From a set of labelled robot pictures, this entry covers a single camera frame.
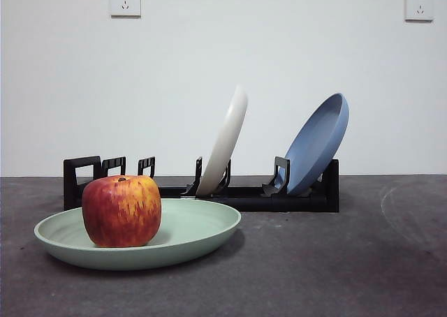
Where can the red yellow apple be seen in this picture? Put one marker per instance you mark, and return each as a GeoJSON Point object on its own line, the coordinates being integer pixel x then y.
{"type": "Point", "coordinates": [121, 212]}

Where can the blue round plate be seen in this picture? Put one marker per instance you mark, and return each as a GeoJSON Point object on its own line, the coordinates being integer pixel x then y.
{"type": "Point", "coordinates": [314, 149]}

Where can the cream white round plate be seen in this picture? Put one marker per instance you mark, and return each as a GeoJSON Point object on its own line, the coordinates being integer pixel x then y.
{"type": "Point", "coordinates": [224, 146]}

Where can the white wall socket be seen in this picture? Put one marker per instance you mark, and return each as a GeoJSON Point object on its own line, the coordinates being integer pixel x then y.
{"type": "Point", "coordinates": [419, 5]}
{"type": "Point", "coordinates": [125, 1]}

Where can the green round plate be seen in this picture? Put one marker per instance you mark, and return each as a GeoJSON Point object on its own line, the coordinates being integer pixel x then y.
{"type": "Point", "coordinates": [195, 233]}

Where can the black plastic plate rack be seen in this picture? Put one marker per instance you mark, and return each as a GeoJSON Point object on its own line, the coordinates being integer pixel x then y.
{"type": "Point", "coordinates": [279, 204]}

